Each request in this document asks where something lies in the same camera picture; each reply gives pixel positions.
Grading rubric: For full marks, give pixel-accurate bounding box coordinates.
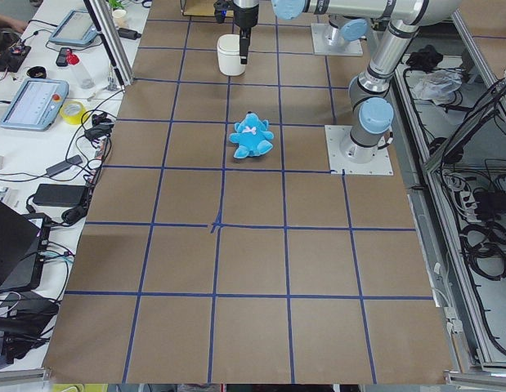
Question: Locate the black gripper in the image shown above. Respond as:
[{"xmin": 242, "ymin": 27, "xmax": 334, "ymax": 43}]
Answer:
[{"xmin": 234, "ymin": 7, "xmax": 257, "ymax": 65}]

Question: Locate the white trash can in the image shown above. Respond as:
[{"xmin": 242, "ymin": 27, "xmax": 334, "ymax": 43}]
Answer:
[{"xmin": 217, "ymin": 34, "xmax": 246, "ymax": 77}]

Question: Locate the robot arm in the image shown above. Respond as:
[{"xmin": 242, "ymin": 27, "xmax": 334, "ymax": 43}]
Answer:
[
  {"xmin": 272, "ymin": 0, "xmax": 460, "ymax": 164},
  {"xmin": 232, "ymin": 0, "xmax": 259, "ymax": 65}
]

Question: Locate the blue teddy bear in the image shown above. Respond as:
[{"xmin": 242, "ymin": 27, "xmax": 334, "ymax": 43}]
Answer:
[{"xmin": 229, "ymin": 111, "xmax": 274, "ymax": 159}]

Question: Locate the white paper cup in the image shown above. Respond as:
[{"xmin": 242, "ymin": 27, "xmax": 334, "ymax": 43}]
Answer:
[{"xmin": 112, "ymin": 9, "xmax": 128, "ymax": 29}]

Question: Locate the clear bottle red cap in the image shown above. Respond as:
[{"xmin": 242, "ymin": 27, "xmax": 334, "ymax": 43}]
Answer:
[{"xmin": 66, "ymin": 49, "xmax": 95, "ymax": 89}]

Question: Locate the blue teach pendant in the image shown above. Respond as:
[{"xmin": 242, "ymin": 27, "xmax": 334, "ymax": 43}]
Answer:
[
  {"xmin": 48, "ymin": 10, "xmax": 97, "ymax": 47},
  {"xmin": 0, "ymin": 78, "xmax": 69, "ymax": 131}
]

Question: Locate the yellow tape roll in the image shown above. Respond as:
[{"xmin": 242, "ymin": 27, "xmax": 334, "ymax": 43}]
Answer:
[{"xmin": 59, "ymin": 100, "xmax": 86, "ymax": 125}]

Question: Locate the black power adapter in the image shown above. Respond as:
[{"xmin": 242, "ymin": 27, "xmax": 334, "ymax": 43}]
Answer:
[{"xmin": 33, "ymin": 184, "xmax": 87, "ymax": 207}]

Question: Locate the black laptop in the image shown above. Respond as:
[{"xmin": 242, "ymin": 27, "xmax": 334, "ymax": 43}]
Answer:
[{"xmin": 0, "ymin": 201, "xmax": 51, "ymax": 293}]

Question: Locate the aluminium frame post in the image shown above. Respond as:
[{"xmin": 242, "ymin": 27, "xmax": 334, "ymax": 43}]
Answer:
[{"xmin": 83, "ymin": 0, "xmax": 133, "ymax": 87}]

